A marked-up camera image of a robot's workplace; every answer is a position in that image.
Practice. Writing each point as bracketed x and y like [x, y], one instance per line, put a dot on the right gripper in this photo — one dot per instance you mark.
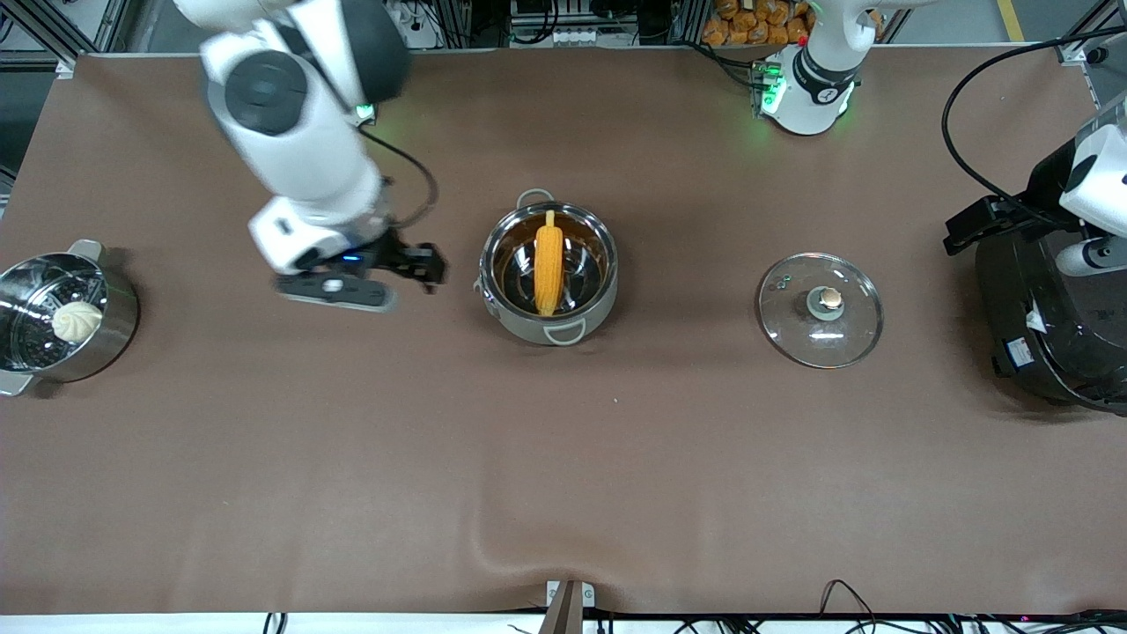
[395, 254]

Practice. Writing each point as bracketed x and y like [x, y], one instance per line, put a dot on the yellow knitted corn cob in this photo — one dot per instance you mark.
[549, 264]

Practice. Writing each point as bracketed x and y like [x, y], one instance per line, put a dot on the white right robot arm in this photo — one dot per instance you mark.
[299, 150]

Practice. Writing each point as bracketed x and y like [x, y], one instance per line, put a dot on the small white socket strip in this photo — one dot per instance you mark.
[581, 36]

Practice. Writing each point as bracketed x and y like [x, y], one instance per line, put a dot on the glass pot lid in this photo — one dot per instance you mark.
[826, 302]

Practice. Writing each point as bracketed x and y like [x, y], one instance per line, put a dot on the brown table cloth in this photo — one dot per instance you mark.
[563, 475]

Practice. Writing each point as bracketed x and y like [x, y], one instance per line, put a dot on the steel steamer pot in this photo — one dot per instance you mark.
[114, 339]

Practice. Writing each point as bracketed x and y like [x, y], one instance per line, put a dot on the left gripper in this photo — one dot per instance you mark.
[1012, 214]

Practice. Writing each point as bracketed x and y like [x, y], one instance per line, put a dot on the bag of orange snacks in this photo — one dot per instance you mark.
[757, 22]

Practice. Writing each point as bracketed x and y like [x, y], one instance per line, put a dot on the white power strip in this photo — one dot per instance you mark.
[418, 22]

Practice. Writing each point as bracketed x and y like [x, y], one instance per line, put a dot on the white steamed bun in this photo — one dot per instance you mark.
[77, 322]

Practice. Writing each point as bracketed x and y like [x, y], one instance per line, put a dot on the aluminium frame profile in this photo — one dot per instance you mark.
[1087, 40]

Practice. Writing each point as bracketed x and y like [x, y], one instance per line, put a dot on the black rice cooker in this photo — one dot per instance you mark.
[1057, 335]

